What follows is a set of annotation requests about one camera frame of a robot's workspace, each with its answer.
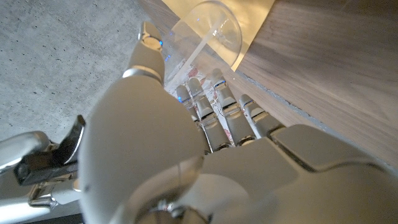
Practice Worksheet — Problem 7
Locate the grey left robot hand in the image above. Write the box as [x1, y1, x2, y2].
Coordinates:
[76, 21, 398, 224]

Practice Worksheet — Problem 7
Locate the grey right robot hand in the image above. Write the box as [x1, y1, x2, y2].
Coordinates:
[0, 130, 82, 224]

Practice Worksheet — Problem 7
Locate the clear plastic dispenser bottle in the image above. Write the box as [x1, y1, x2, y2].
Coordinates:
[161, 0, 243, 91]

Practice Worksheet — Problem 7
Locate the yellow paper envelope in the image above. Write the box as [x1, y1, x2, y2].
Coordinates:
[161, 0, 277, 72]

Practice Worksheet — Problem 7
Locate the floral rose backdrop cloth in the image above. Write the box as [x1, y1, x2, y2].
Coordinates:
[167, 65, 237, 147]

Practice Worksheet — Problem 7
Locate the grey tape outline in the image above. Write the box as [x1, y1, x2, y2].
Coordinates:
[235, 70, 398, 169]

